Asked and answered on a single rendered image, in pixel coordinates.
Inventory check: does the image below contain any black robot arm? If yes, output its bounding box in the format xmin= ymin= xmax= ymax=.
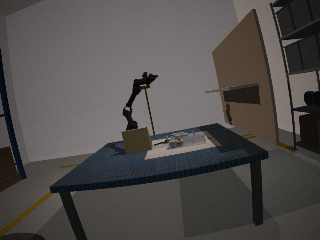
xmin=123 ymin=72 xmax=148 ymax=131

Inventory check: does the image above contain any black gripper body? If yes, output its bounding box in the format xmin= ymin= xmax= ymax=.
xmin=142 ymin=74 xmax=154 ymax=86

